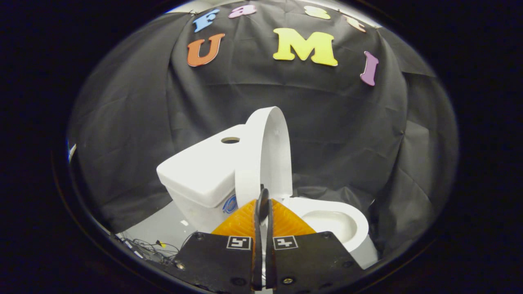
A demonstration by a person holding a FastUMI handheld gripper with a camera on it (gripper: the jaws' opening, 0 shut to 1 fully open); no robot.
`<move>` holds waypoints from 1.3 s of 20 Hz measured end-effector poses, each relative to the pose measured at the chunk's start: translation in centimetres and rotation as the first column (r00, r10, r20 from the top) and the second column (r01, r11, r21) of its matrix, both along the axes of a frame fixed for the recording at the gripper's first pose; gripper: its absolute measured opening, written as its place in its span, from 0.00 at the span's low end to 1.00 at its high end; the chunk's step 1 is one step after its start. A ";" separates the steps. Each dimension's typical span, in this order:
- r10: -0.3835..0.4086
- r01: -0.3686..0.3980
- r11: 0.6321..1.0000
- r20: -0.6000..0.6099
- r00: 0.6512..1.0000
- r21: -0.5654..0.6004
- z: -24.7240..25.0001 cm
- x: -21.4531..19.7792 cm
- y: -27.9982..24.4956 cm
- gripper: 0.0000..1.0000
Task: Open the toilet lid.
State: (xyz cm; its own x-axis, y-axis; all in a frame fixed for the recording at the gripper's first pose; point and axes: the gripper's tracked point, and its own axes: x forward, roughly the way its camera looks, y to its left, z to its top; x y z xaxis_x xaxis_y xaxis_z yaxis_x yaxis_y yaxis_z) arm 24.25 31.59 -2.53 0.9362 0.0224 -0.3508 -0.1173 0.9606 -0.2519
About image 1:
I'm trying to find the black backdrop cloth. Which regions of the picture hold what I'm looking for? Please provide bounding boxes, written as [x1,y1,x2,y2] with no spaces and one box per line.
[67,0,458,258]

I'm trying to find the thin black cables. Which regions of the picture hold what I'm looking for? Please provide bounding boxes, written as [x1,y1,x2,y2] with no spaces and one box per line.
[116,235,192,266]

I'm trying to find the white toilet lid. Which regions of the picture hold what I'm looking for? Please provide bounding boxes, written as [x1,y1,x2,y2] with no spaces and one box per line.
[234,106,293,223]

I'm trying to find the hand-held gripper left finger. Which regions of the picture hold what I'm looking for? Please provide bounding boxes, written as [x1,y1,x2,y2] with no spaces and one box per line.
[174,189,263,292]

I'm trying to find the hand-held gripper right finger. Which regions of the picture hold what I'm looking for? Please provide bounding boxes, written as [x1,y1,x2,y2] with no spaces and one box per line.
[262,189,364,292]

